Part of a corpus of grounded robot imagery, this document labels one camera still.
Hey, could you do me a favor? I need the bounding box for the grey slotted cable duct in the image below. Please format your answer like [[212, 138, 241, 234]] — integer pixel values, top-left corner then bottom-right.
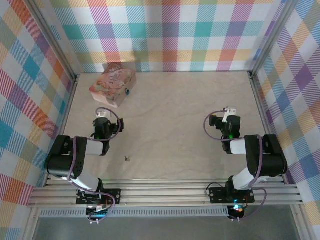
[[39, 208, 230, 219]]

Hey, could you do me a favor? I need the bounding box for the aluminium frame post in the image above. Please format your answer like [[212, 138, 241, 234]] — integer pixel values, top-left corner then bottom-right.
[[26, 0, 81, 79], [248, 0, 296, 76]]

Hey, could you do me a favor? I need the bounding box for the aluminium side frame rail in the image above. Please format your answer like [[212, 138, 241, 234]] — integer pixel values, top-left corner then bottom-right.
[[246, 71, 274, 138], [59, 74, 80, 141]]

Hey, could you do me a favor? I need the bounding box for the small electronics board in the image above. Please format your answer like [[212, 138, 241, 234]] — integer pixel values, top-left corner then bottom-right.
[[85, 204, 111, 225], [227, 203, 246, 222]]

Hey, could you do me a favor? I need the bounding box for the clear floral acrylic box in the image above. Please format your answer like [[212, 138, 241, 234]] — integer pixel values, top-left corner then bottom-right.
[[88, 63, 138, 109]]

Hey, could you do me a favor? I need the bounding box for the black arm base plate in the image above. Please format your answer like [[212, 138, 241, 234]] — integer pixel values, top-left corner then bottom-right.
[[208, 186, 256, 204], [75, 188, 122, 206]]

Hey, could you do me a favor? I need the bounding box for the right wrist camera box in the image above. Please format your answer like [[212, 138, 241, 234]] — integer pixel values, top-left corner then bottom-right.
[[222, 106, 237, 123]]

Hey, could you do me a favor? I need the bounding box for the aluminium mounting rail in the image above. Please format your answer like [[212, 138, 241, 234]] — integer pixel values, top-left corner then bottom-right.
[[27, 177, 305, 209]]

